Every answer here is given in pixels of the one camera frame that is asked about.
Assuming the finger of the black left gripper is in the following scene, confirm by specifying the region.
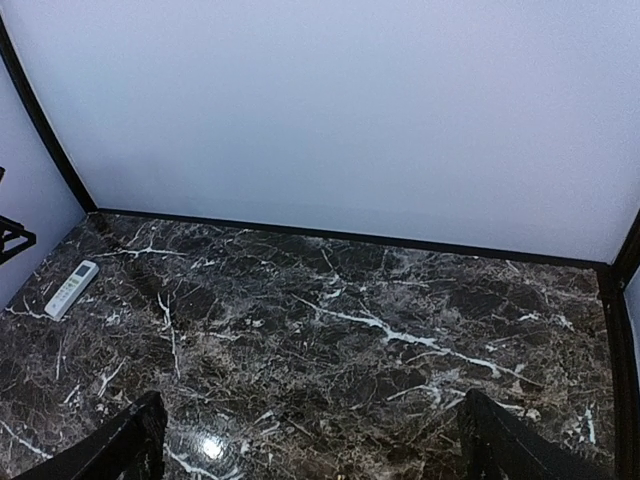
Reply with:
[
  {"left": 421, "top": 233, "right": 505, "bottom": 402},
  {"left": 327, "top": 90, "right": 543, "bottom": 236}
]
[{"left": 0, "top": 216, "right": 37, "bottom": 264}]

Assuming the white remote control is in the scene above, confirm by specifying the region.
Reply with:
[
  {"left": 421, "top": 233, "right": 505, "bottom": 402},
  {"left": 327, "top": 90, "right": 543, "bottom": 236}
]
[{"left": 44, "top": 260, "right": 99, "bottom": 321}]

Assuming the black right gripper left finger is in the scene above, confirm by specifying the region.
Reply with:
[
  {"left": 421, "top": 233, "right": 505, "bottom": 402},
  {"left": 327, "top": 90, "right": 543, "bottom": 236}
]
[{"left": 18, "top": 391, "right": 167, "bottom": 480}]

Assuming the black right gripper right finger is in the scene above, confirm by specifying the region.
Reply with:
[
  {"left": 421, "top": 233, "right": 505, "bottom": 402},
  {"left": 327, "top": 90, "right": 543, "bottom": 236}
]
[{"left": 457, "top": 389, "right": 608, "bottom": 479}]

